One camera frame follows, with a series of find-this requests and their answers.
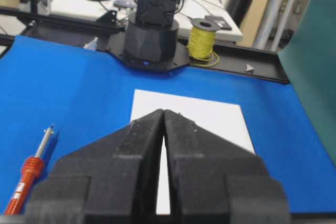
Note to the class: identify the white rectangular board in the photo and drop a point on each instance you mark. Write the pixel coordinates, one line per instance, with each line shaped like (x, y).
(223, 119)

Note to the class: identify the black aluminium frame rail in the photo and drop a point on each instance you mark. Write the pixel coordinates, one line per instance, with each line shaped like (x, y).
(76, 32)

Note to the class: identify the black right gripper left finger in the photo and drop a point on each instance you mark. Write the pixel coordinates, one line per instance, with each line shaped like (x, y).
(110, 180)

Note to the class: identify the yellow wire spool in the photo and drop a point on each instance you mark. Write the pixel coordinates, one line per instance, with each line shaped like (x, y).
(201, 42)

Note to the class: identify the orange handled soldering iron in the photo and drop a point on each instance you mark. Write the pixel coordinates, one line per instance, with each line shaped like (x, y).
(31, 170)

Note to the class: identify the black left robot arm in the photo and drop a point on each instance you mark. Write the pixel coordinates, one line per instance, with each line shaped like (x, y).
(151, 35)

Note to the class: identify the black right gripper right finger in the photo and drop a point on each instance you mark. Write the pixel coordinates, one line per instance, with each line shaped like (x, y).
(215, 181)

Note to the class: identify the green backdrop sheet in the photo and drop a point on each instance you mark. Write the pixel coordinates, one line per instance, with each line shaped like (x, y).
(309, 62)

